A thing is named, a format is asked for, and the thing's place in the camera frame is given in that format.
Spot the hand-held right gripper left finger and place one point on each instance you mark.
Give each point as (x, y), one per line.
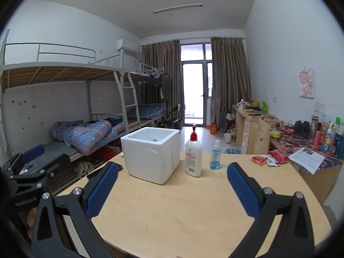
(103, 190)

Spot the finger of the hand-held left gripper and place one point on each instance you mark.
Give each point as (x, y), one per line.
(57, 165)
(33, 153)

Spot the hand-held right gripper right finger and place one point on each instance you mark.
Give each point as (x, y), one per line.
(242, 190)

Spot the white foam box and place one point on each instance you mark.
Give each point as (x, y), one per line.
(150, 161)

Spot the person's left hand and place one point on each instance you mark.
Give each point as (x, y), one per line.
(30, 220)

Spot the beige crumpled cloth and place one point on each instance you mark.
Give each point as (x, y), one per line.
(83, 168)

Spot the black smartphone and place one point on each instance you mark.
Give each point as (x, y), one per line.
(119, 166)

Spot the orange red bag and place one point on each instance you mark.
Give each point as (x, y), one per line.
(107, 153)

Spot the trash bin with blue bag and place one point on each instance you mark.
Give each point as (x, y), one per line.
(233, 151)

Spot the blue spray bottle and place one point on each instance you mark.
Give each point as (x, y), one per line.
(215, 158)

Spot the white snack packet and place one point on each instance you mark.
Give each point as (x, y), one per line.
(272, 161)

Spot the blue star quilt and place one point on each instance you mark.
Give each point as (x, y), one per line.
(88, 134)

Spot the wooden chair with smiley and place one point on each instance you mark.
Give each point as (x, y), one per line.
(259, 138)

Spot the white thermos jug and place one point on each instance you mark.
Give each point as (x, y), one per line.
(228, 137)

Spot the wooden drawer desk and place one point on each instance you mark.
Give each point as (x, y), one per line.
(242, 131)

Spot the white lotion pump bottle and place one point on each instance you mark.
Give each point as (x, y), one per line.
(193, 156)

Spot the printed paper sheet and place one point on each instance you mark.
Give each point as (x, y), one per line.
(306, 160)

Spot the desk with patterned cloth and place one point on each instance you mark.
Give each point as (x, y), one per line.
(322, 180)

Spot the grey metal bunk bed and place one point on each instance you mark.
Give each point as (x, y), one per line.
(145, 76)
(53, 71)

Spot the green bottle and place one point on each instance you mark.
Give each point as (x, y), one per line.
(265, 107)

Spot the black bag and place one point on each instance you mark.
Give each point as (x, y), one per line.
(301, 127)

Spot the blue plaid mattress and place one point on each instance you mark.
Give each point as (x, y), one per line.
(147, 111)

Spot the black folding chair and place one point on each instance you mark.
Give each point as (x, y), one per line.
(172, 117)

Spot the row of toiletry bottles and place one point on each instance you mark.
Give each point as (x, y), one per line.
(328, 137)

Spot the glass balcony door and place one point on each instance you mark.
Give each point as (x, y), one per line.
(194, 86)

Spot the brown curtain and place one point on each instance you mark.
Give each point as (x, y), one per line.
(229, 75)
(161, 67)

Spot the dark hanging clothes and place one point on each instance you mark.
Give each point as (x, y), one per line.
(156, 80)

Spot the white air conditioner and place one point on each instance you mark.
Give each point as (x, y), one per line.
(127, 45)

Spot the ceiling tube light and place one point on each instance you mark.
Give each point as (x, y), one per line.
(177, 8)

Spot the white wall socket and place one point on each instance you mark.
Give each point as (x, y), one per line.
(320, 107)

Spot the pink wall poster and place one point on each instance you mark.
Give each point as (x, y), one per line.
(306, 82)

